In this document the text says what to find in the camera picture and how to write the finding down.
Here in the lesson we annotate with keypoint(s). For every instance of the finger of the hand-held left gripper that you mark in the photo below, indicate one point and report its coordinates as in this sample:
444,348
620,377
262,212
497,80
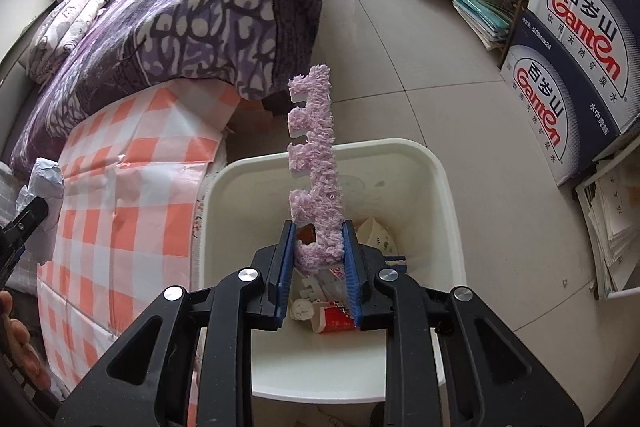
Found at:
25,219

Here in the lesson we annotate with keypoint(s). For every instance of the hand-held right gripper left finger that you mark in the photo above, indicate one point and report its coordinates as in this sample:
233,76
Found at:
285,277

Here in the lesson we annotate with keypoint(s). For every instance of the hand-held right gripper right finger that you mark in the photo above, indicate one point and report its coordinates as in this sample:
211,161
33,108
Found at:
352,277

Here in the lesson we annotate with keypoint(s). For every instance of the pale paper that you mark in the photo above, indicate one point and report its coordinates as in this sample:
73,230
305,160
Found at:
47,179

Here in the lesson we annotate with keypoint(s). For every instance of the red snack bag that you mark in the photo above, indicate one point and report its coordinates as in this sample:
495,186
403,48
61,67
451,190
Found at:
335,319

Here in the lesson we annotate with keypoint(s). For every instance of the white plastic bin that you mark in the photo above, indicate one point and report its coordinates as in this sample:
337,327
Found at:
240,207

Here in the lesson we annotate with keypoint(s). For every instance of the pink fuzzy hook strip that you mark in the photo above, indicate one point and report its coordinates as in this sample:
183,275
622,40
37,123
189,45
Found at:
315,147

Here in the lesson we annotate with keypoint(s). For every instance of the person's left hand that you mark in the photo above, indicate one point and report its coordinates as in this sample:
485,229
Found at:
20,342

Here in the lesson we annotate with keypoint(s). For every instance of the floral pillow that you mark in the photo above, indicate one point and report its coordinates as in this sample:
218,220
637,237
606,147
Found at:
60,32

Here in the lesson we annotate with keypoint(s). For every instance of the purple patterned quilt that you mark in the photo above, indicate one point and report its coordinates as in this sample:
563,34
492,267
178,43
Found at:
175,32

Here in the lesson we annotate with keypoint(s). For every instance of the navy water carton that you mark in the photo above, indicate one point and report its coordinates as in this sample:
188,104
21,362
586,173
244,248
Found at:
590,7
545,107

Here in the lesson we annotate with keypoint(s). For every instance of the stack of white papers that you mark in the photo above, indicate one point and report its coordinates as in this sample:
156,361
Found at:
620,217

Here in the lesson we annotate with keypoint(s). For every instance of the stack of teal folders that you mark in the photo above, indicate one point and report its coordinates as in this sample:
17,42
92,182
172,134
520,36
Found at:
485,19

